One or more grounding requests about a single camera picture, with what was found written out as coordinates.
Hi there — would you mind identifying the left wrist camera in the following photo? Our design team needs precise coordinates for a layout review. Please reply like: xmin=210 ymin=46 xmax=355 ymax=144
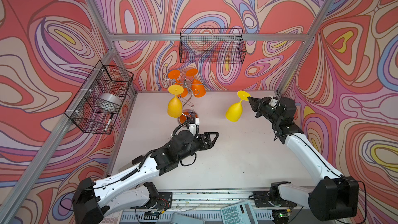
xmin=188 ymin=118 xmax=200 ymax=136

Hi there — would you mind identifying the left orange wine glass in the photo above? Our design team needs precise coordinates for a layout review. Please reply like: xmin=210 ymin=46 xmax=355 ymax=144
xmin=167 ymin=69 xmax=188 ymax=97

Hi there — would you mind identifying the back black wire basket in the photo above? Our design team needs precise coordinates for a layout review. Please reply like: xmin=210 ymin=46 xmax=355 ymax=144
xmin=179 ymin=27 xmax=247 ymax=64

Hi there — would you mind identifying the grey black stapler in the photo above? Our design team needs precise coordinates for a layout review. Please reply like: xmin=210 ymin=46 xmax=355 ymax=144
xmin=118 ymin=160 xmax=140 ymax=173

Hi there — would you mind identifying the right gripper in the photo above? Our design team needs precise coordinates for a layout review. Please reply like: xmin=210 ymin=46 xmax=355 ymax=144
xmin=247 ymin=96 xmax=282 ymax=123

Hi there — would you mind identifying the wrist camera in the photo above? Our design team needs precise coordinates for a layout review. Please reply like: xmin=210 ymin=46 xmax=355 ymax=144
xmin=269 ymin=97 xmax=279 ymax=107
xmin=188 ymin=118 xmax=200 ymax=136

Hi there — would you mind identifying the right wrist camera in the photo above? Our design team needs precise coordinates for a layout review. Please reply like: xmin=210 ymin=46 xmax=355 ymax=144
xmin=269 ymin=97 xmax=279 ymax=107

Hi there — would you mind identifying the chrome wine glass rack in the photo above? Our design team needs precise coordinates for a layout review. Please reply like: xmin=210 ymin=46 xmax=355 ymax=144
xmin=166 ymin=75 xmax=207 ymax=124

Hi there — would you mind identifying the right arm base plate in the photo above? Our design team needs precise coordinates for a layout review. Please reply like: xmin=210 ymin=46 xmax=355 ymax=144
xmin=249 ymin=191 xmax=297 ymax=208

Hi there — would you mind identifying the light yellow wine glass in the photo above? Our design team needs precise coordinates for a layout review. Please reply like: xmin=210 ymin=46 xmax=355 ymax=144
xmin=226 ymin=90 xmax=251 ymax=122

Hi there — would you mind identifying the teal calculator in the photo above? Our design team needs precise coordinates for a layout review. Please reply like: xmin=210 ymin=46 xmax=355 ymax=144
xmin=221 ymin=201 xmax=258 ymax=224

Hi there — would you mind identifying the left black wire basket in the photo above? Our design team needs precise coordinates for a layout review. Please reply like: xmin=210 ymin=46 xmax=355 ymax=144
xmin=64 ymin=61 xmax=134 ymax=135

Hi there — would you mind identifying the orange wine glass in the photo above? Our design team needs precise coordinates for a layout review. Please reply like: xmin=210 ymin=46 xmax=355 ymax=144
xmin=167 ymin=69 xmax=188 ymax=97
xmin=186 ymin=68 xmax=206 ymax=97

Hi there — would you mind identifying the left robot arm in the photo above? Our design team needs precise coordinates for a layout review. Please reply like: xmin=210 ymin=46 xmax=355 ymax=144
xmin=72 ymin=130 xmax=219 ymax=224

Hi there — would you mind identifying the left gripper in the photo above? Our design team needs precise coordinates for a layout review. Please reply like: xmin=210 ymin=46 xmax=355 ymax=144
xmin=176 ymin=133 xmax=219 ymax=163

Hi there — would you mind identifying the black marker pen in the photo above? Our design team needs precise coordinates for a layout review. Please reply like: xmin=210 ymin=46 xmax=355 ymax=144
xmin=103 ymin=114 xmax=114 ymax=133

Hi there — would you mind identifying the black wire basket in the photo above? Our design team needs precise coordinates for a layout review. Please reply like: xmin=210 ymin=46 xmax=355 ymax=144
xmin=64 ymin=61 xmax=134 ymax=135
xmin=179 ymin=27 xmax=247 ymax=64

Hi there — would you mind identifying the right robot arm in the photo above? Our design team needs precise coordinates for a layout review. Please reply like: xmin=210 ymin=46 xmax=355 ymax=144
xmin=248 ymin=97 xmax=359 ymax=221

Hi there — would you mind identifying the dark yellow wine glass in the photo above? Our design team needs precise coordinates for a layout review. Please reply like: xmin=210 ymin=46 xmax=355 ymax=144
xmin=167 ymin=85 xmax=184 ymax=118

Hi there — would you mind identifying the right orange wine glass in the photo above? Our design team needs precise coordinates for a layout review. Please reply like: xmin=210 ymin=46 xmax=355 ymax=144
xmin=186 ymin=68 xmax=206 ymax=97

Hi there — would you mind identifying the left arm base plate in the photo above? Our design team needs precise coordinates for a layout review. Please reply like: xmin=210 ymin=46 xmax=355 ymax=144
xmin=129 ymin=191 xmax=173 ymax=211

